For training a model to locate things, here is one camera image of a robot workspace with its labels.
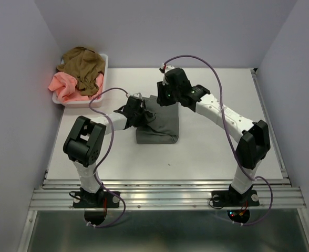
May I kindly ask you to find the grey pleated skirt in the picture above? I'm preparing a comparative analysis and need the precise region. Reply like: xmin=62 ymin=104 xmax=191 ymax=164
xmin=136 ymin=96 xmax=180 ymax=144

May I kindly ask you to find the pink skirt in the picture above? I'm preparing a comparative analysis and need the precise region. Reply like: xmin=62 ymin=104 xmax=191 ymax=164
xmin=48 ymin=72 xmax=104 ymax=103

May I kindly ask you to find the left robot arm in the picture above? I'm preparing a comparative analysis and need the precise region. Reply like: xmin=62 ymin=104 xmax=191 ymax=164
xmin=63 ymin=96 xmax=156 ymax=207

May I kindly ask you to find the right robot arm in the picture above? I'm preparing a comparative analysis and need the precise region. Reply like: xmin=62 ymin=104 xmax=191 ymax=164
xmin=157 ymin=66 xmax=271 ymax=205

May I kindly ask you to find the white plastic bin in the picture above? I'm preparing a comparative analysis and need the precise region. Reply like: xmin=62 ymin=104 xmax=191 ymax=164
xmin=52 ymin=53 xmax=109 ymax=108

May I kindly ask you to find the olive brown skirt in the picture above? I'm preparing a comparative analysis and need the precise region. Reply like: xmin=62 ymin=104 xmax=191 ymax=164
xmin=56 ymin=47 xmax=106 ymax=97

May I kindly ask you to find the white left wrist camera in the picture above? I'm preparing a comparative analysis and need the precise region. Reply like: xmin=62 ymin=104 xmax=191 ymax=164
xmin=126 ymin=92 xmax=143 ymax=102

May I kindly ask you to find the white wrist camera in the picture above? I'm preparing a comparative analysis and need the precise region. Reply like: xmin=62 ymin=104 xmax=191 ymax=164
xmin=126 ymin=92 xmax=143 ymax=102
xmin=159 ymin=64 xmax=175 ymax=85

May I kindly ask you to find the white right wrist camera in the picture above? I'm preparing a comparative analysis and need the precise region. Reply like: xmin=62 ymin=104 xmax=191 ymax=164
xmin=159 ymin=64 xmax=175 ymax=85

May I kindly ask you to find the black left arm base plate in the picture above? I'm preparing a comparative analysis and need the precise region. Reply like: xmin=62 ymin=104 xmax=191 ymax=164
xmin=69 ymin=190 xmax=120 ymax=208

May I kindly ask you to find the aluminium rail frame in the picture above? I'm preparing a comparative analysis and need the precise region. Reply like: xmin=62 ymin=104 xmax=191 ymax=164
xmin=15 ymin=68 xmax=309 ymax=252

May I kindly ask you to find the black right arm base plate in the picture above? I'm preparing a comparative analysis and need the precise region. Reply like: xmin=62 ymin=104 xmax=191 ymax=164
xmin=211 ymin=190 xmax=260 ymax=207

